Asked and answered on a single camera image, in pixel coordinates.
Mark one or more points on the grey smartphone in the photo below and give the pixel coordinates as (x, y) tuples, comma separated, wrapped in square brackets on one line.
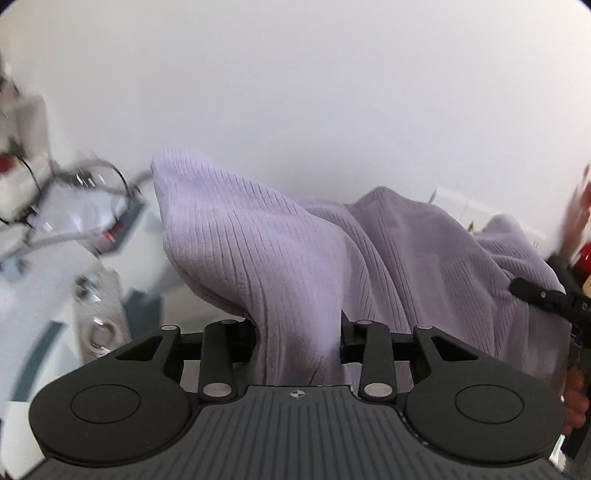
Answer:
[(99, 332)]

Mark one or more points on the clear storage box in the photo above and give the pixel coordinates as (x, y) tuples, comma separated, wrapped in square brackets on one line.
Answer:
[(27, 120)]

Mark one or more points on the white wall outlet strip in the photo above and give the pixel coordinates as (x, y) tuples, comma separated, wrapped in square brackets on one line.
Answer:
[(450, 198)]

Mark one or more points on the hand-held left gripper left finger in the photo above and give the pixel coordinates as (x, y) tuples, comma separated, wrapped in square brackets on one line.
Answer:
[(242, 337)]

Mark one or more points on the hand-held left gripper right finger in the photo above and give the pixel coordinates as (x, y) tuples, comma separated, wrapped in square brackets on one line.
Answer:
[(351, 339)]

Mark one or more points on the black cabinet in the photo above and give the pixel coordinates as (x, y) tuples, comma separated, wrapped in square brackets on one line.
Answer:
[(558, 267)]

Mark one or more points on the person's right hand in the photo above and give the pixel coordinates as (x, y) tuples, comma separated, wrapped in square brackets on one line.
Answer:
[(575, 401)]

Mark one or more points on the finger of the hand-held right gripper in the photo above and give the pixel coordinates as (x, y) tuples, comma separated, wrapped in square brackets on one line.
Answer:
[(535, 293)]

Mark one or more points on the white charger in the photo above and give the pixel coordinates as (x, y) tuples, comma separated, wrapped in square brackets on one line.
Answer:
[(11, 270)]

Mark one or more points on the lavender ribbed cardigan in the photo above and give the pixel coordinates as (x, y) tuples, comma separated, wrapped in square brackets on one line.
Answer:
[(300, 240)]

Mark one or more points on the small red adapter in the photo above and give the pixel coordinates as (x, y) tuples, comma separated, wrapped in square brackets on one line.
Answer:
[(117, 233)]

